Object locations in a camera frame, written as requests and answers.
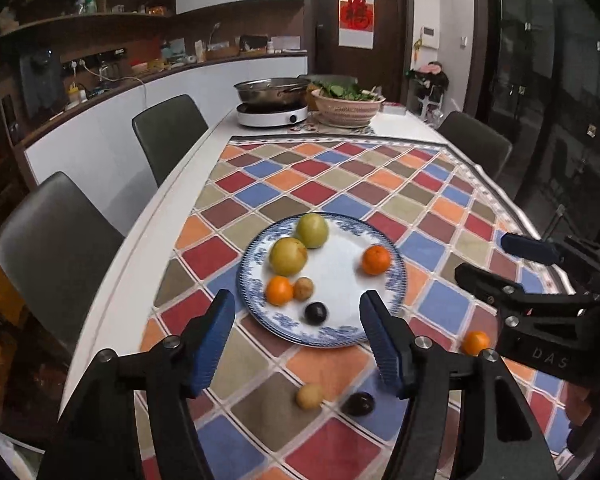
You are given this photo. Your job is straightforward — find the patterned placemat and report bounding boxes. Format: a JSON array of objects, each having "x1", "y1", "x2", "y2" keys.
[{"x1": 287, "y1": 120, "x2": 376, "y2": 136}]

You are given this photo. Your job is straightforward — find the pink woven basket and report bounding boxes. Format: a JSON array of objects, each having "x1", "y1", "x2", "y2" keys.
[{"x1": 311, "y1": 89, "x2": 386, "y2": 128}]

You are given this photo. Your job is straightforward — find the wooden wall shelf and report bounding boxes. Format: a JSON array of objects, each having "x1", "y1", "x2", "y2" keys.
[{"x1": 0, "y1": 0, "x2": 176, "y2": 56}]

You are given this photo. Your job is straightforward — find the colourful checkered tablecloth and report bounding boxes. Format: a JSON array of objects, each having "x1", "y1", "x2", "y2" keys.
[{"x1": 135, "y1": 132, "x2": 581, "y2": 480}]

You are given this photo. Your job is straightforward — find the green apple front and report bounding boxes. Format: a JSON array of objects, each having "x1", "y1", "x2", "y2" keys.
[{"x1": 269, "y1": 237, "x2": 309, "y2": 277}]

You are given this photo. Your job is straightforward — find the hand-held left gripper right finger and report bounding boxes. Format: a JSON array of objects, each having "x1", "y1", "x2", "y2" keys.
[{"x1": 358, "y1": 290, "x2": 561, "y2": 480}]

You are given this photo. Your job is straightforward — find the orange tangerine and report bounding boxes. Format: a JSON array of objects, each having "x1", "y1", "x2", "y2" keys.
[
  {"x1": 461, "y1": 330, "x2": 491, "y2": 357},
  {"x1": 361, "y1": 244, "x2": 392, "y2": 276},
  {"x1": 265, "y1": 275, "x2": 294, "y2": 307}
]

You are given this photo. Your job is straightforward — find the green apple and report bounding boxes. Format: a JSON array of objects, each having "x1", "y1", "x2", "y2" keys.
[
  {"x1": 269, "y1": 237, "x2": 309, "y2": 277},
  {"x1": 295, "y1": 213, "x2": 330, "y2": 249}
]

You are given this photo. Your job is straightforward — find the white lower cabinets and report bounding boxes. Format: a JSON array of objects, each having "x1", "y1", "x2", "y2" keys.
[{"x1": 24, "y1": 55, "x2": 308, "y2": 236}]

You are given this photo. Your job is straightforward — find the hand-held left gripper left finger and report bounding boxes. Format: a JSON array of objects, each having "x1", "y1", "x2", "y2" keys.
[{"x1": 37, "y1": 288, "x2": 237, "y2": 480}]

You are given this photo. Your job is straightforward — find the dark purple plum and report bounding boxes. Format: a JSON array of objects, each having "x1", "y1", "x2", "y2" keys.
[
  {"x1": 304, "y1": 301, "x2": 328, "y2": 325},
  {"x1": 341, "y1": 392, "x2": 376, "y2": 417}
]

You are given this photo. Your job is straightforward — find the dark glass sliding doors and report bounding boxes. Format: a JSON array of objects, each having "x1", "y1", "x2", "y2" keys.
[{"x1": 480, "y1": 0, "x2": 600, "y2": 241}]

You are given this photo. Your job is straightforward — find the red and white wall calendar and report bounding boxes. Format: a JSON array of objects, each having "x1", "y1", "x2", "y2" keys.
[{"x1": 338, "y1": 0, "x2": 376, "y2": 51}]

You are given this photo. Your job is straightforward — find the green leafy vegetables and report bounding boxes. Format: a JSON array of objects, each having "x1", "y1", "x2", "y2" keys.
[{"x1": 314, "y1": 80, "x2": 381, "y2": 102}]

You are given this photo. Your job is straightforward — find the dark brown door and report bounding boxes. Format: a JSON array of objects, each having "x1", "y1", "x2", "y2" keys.
[{"x1": 307, "y1": 0, "x2": 413, "y2": 106}]

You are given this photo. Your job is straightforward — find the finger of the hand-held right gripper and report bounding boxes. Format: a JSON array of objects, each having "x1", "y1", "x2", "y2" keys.
[
  {"x1": 500, "y1": 232, "x2": 600, "y2": 272},
  {"x1": 454, "y1": 262, "x2": 600, "y2": 318}
]

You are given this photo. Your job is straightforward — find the blue-rimmed white plate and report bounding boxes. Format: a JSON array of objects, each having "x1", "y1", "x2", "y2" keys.
[{"x1": 236, "y1": 212, "x2": 407, "y2": 348}]

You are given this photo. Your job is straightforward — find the white induction cooker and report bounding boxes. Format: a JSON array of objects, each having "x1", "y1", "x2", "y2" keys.
[{"x1": 236, "y1": 102, "x2": 309, "y2": 128}]

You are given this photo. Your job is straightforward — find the light blue box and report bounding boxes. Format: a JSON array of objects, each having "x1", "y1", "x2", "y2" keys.
[{"x1": 160, "y1": 39, "x2": 187, "y2": 63}]

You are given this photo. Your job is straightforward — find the baby high chair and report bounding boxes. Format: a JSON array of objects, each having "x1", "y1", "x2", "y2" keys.
[{"x1": 410, "y1": 72, "x2": 451, "y2": 121}]

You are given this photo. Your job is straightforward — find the steel pot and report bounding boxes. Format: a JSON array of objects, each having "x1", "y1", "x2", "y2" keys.
[{"x1": 233, "y1": 77, "x2": 312, "y2": 107}]

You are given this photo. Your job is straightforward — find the wall power outlets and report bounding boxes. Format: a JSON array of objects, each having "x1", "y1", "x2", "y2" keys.
[{"x1": 60, "y1": 47, "x2": 130, "y2": 72}]

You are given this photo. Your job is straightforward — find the black coffee machine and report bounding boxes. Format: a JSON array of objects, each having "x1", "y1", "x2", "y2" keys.
[{"x1": 20, "y1": 47, "x2": 63, "y2": 111}]

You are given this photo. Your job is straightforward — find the grey dining chair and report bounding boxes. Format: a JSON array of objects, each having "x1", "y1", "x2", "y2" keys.
[
  {"x1": 0, "y1": 171, "x2": 126, "y2": 356},
  {"x1": 436, "y1": 111, "x2": 513, "y2": 181},
  {"x1": 131, "y1": 94, "x2": 210, "y2": 188}
]

